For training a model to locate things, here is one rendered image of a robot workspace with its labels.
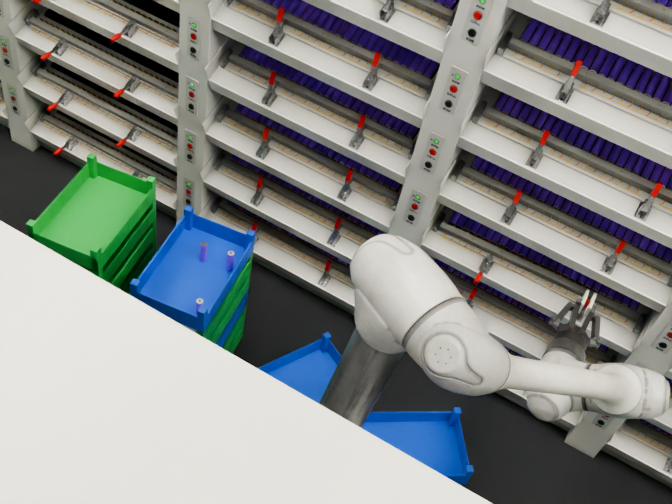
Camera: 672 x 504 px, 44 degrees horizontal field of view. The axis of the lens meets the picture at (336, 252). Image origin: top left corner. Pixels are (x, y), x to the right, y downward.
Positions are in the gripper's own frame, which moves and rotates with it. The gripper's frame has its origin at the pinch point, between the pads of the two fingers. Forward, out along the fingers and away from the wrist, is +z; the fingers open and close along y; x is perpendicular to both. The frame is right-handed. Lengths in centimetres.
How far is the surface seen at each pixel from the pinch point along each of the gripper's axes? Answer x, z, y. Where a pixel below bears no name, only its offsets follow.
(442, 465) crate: -60, -18, -12
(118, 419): 93, -153, -30
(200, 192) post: -33, 6, -115
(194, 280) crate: -23, -37, -89
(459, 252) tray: -7.2, 4.3, -34.5
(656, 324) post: 3.8, -0.2, 16.5
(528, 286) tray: -7.0, 4.6, -14.4
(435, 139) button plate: 26, -4, -50
